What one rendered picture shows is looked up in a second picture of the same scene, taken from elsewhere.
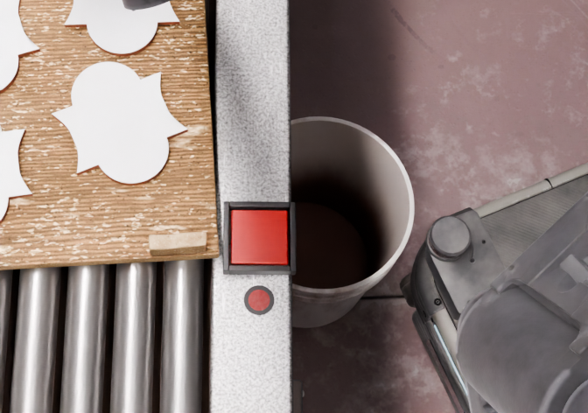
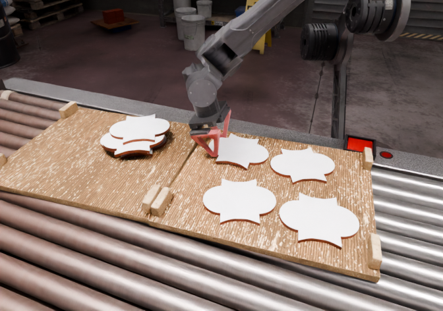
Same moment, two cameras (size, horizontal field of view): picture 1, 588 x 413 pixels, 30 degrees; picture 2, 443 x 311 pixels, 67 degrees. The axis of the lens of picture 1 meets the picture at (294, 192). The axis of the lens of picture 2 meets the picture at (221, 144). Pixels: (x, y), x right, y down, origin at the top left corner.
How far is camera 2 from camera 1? 1.05 m
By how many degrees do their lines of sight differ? 47
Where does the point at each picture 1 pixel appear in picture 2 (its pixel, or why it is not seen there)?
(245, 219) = (351, 146)
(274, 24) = (263, 127)
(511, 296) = not seen: outside the picture
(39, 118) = (292, 189)
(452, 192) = not seen: hidden behind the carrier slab
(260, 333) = (401, 157)
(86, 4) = (239, 159)
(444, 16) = not seen: hidden behind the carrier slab
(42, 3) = (229, 176)
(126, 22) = (253, 151)
